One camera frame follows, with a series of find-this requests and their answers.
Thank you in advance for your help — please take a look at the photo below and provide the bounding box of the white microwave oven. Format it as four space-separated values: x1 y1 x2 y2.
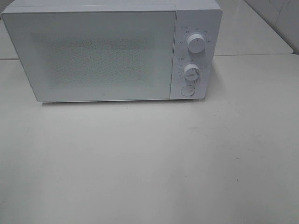
1 0 222 102

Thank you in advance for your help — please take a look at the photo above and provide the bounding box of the round door release button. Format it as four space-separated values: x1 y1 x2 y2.
181 85 195 97

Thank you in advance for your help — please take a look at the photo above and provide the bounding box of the white timer knob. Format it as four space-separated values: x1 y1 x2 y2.
184 64 200 81

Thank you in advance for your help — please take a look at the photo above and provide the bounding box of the upper white power knob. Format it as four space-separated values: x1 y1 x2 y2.
187 33 206 54

